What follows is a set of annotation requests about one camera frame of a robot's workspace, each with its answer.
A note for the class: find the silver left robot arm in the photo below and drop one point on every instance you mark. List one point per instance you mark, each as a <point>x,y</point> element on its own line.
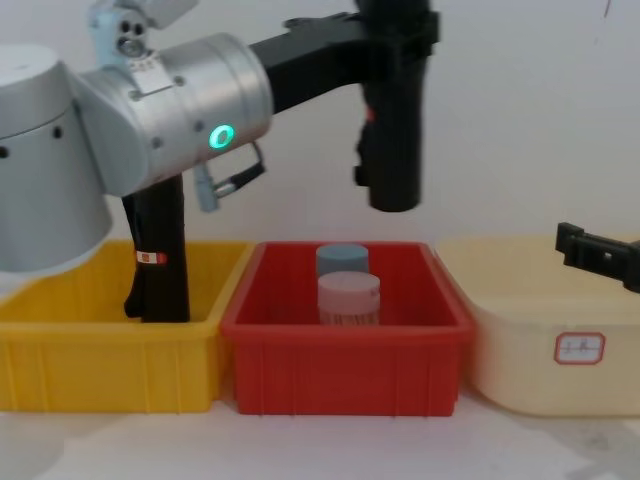
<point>50,150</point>

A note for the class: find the cream plastic bin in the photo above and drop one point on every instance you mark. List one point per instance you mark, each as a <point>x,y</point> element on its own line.
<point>520,325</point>

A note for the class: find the red plastic bin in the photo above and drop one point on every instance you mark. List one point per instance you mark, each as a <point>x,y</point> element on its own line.
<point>345,365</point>

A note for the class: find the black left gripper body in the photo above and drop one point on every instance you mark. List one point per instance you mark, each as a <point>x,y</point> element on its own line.
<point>320,65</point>

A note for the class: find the jar with blue-grey lid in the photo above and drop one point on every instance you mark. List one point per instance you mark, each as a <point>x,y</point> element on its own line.
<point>342,257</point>

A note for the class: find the white label with red border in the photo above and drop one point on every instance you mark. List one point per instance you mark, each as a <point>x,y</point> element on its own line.
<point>580,349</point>

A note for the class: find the yellow plastic bin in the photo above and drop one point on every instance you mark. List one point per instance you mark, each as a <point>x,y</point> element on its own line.
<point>100,360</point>

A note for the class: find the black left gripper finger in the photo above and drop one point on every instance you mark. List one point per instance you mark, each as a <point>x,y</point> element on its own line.
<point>400,35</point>

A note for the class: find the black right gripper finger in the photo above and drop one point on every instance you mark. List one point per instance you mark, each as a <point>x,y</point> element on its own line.
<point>595,255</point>

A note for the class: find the jar with pink lid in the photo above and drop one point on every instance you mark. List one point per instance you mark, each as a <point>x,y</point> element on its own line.
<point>348,295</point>

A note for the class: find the white table cloth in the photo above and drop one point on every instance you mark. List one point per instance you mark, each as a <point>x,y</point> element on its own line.
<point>320,445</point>

